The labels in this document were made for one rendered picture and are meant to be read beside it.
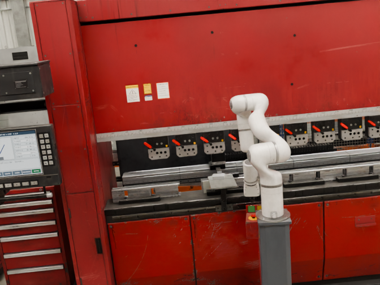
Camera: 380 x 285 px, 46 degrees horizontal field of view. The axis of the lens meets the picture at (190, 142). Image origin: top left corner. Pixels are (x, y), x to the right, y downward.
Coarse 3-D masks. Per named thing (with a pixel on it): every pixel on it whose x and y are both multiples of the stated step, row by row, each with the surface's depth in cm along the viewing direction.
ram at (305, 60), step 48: (96, 48) 297; (144, 48) 299; (192, 48) 300; (240, 48) 302; (288, 48) 303; (336, 48) 305; (96, 96) 305; (144, 96) 306; (192, 96) 308; (288, 96) 311; (336, 96) 313
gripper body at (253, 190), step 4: (244, 184) 285; (256, 184) 283; (244, 188) 286; (248, 188) 285; (252, 188) 284; (256, 188) 284; (244, 192) 287; (248, 192) 287; (252, 192) 286; (256, 192) 286; (248, 196) 289; (252, 196) 288
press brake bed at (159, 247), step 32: (352, 192) 319; (128, 224) 317; (160, 224) 318; (192, 224) 319; (224, 224) 320; (320, 224) 324; (352, 224) 325; (128, 256) 323; (160, 256) 324; (192, 256) 325; (224, 256) 326; (256, 256) 327; (320, 256) 330; (352, 256) 331
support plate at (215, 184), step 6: (228, 174) 325; (210, 180) 315; (216, 180) 314; (222, 180) 313; (228, 180) 311; (234, 180) 310; (210, 186) 303; (216, 186) 302; (222, 186) 301; (228, 186) 300; (234, 186) 300
